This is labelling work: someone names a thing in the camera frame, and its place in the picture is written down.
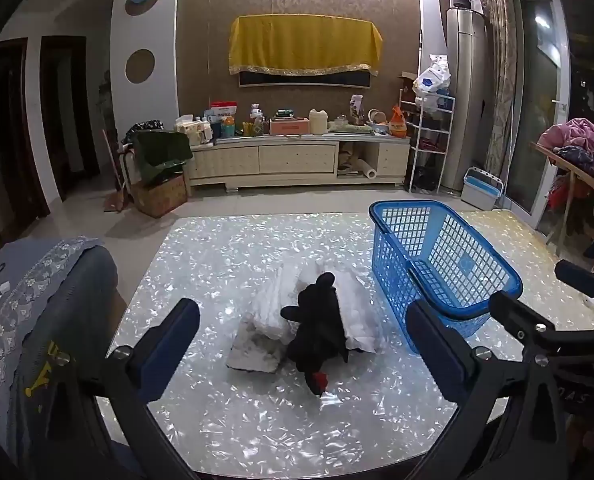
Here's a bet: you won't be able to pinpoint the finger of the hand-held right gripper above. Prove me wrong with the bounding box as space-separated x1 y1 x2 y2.
488 291 558 348
554 260 594 306

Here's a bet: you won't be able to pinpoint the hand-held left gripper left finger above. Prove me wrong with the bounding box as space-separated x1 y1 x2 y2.
47 297 203 480

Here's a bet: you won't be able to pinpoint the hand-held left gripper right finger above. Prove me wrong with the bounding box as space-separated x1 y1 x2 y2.
402 301 568 480

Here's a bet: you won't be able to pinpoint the white foam wrap sheet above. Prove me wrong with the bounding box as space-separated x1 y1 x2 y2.
249 262 383 356

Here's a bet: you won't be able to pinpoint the blue plastic basket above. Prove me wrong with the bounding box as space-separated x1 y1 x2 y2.
368 200 524 356

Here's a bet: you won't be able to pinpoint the black plush toy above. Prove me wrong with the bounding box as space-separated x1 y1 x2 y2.
280 271 350 397

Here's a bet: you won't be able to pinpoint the wooden side table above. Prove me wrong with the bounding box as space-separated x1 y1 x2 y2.
530 142 594 256

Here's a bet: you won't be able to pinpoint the blue and white storage bin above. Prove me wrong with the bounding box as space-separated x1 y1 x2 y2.
461 166 504 211

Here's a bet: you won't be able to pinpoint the chair with blue lace cover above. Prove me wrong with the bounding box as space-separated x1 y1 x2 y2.
0 237 118 461

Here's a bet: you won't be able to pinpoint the pile of clothes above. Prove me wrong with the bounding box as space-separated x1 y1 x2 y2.
537 117 594 186

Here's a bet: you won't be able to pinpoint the brown cardboard box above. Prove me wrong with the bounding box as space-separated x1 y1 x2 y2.
132 175 188 218

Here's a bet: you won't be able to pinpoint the broom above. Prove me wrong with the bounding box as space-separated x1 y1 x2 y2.
102 130 128 212

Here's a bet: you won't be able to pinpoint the glass balcony door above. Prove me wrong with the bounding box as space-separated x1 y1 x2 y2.
507 0 573 216

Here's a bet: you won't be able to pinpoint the white metal shelf rack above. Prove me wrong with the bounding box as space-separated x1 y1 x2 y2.
399 75 456 194

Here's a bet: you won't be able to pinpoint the cream tissue box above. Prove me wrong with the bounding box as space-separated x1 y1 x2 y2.
174 116 213 147

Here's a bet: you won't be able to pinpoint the floor-standing air conditioner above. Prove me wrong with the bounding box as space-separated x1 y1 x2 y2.
446 7 489 196

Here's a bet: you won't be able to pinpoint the patterned beige curtain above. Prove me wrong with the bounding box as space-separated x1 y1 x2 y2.
478 0 521 196

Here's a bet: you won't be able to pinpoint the cream television cabinet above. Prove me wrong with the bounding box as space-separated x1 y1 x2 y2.
187 132 412 193

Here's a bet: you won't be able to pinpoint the orange plastic bag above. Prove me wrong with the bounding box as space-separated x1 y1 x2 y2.
388 105 409 138

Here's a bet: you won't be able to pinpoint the red and white package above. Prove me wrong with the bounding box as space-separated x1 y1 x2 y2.
210 101 239 123

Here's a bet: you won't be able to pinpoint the orange cardboard box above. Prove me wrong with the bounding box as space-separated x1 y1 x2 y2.
269 117 310 136

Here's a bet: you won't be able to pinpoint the white plastic bags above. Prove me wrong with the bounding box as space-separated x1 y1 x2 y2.
413 55 452 97

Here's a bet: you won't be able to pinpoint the dark wooden doors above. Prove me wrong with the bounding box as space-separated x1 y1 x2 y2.
0 35 100 251

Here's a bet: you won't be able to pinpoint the black television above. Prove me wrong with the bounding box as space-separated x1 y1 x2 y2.
239 69 371 89

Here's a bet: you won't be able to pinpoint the yellow television cover cloth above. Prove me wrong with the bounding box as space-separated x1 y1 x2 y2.
228 14 383 77

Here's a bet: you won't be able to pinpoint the round brown wall disc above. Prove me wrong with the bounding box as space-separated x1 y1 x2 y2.
125 49 156 82

